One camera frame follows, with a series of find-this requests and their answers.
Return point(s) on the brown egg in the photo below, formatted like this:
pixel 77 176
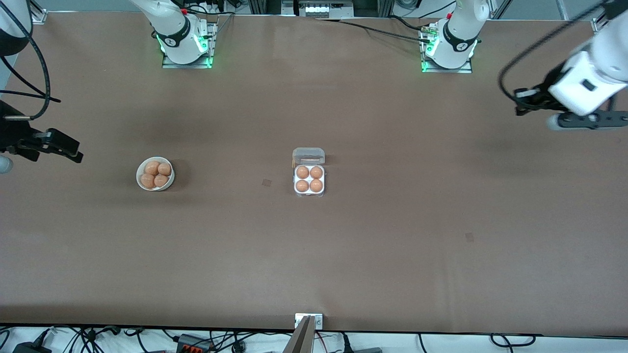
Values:
pixel 316 172
pixel 152 168
pixel 316 185
pixel 302 186
pixel 302 172
pixel 147 181
pixel 164 169
pixel 161 180

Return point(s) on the grey camera mount beam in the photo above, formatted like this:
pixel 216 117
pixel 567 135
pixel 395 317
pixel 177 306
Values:
pixel 300 340

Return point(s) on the silver table edge bracket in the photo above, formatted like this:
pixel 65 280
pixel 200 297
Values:
pixel 319 321

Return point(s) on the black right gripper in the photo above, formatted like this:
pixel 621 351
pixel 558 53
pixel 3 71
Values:
pixel 15 131

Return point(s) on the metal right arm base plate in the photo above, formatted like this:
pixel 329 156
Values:
pixel 169 65

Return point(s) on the black orange power adapter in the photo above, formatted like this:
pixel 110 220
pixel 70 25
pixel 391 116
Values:
pixel 194 343

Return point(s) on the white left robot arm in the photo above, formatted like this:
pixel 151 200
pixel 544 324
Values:
pixel 454 44

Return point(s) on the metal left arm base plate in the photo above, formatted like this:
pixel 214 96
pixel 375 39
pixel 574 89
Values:
pixel 463 70

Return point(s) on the silver corner bracket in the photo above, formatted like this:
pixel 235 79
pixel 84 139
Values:
pixel 598 25
pixel 39 18

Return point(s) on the clear plastic egg box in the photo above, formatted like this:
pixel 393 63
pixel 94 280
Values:
pixel 309 156

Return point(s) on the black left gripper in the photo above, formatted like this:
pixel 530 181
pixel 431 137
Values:
pixel 543 92

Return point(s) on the white round bowl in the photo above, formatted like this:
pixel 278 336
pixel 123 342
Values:
pixel 170 182

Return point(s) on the white power strip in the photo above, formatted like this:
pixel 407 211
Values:
pixel 324 10

